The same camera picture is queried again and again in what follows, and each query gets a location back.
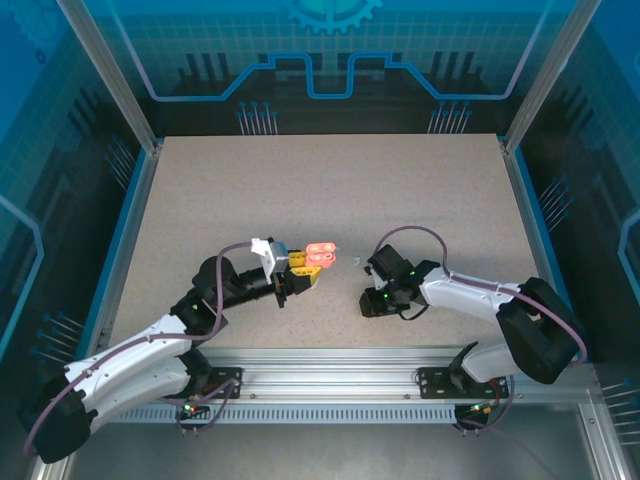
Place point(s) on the white earbud charging case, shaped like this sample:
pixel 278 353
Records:
pixel 320 255

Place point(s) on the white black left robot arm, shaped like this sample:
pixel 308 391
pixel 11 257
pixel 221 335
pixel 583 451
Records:
pixel 135 350

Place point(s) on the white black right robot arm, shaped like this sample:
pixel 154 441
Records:
pixel 465 295

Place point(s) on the small controller board with LED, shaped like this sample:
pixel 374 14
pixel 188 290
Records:
pixel 190 410
pixel 477 409

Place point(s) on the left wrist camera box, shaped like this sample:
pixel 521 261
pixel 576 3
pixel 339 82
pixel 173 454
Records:
pixel 272 255

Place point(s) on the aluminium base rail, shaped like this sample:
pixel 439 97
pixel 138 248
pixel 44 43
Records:
pixel 330 375

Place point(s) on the aluminium side frame rail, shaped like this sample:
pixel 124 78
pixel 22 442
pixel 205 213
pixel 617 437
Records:
pixel 527 220
pixel 126 240

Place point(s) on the aluminium frame post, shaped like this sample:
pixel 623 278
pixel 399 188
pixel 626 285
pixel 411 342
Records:
pixel 115 80
pixel 550 75

